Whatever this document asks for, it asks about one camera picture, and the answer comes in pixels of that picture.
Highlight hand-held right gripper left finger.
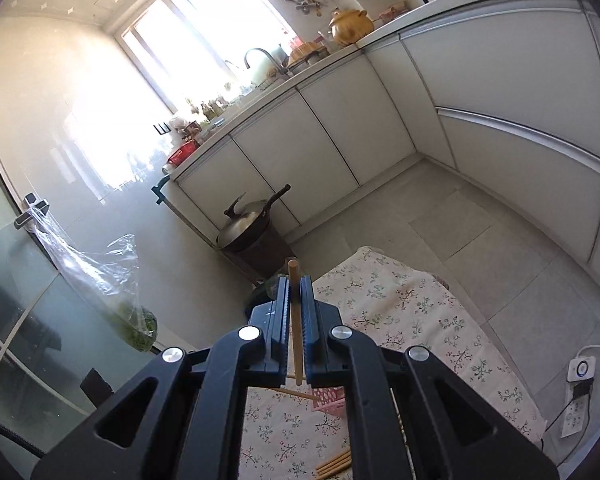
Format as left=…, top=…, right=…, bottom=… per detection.
left=30, top=276, right=292, bottom=480

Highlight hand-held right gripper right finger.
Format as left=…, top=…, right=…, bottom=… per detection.
left=300, top=275, right=561, bottom=480

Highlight bamboo chopstick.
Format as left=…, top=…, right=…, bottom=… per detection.
left=270, top=386, right=317, bottom=404
left=314, top=451, right=352, bottom=474
left=320, top=460, right=354, bottom=480
left=286, top=257, right=306, bottom=389

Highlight pink perforated plastic basket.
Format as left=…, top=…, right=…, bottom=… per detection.
left=307, top=385, right=351, bottom=414

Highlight dark brown bucket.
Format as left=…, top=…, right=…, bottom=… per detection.
left=220, top=225, right=297, bottom=285

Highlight floral tablecloth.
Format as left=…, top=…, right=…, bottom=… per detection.
left=237, top=246, right=548, bottom=480

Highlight steel wok with lid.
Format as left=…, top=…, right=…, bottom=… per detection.
left=216, top=184, right=292, bottom=254

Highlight plastic bag of greens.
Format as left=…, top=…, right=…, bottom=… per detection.
left=32, top=210, right=159, bottom=354

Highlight red plastic basket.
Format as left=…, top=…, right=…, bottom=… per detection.
left=167, top=140, right=201, bottom=166

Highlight glass door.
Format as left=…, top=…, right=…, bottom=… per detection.
left=0, top=125, right=206, bottom=461

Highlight dark kitchen faucet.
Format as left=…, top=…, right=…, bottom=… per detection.
left=243, top=47, right=294, bottom=79

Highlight bamboo steamer basket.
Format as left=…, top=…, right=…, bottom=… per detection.
left=287, top=42, right=329, bottom=69

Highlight white smart plug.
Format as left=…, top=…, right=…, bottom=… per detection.
left=566, top=356, right=597, bottom=384

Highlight white power strip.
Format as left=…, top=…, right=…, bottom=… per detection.
left=560, top=394, right=592, bottom=440

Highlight kitchen window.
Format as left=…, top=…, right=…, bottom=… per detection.
left=115, top=0, right=301, bottom=117

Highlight white kitchen cabinets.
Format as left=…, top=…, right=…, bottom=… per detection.
left=172, top=0, right=600, bottom=283

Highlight black power cable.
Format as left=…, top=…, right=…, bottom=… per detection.
left=539, top=399, right=573, bottom=455

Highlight metal door handle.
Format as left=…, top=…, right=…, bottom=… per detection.
left=14, top=192, right=51, bottom=229

